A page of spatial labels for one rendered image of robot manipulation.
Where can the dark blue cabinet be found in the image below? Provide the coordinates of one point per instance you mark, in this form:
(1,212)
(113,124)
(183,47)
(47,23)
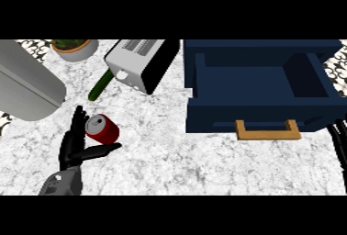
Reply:
(265,49)

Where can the large grey rounded appliance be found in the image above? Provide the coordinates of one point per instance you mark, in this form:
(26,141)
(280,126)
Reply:
(23,82)

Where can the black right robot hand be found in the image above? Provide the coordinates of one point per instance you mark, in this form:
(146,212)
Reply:
(339,143)

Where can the green cucumber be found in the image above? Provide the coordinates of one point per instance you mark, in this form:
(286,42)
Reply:
(100,85)

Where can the red can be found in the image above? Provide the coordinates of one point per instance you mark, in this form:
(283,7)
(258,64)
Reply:
(105,130)

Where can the white and black toaster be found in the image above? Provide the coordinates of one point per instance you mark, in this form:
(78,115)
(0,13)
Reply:
(140,62)

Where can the grey potted plant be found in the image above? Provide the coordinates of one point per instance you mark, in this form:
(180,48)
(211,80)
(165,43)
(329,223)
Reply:
(73,49)

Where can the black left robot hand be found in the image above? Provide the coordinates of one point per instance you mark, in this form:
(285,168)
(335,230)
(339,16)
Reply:
(71,147)

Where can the dark blue drawer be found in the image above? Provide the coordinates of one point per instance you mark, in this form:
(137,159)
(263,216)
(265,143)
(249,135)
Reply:
(257,91)

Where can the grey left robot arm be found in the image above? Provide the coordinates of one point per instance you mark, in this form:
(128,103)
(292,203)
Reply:
(62,182)

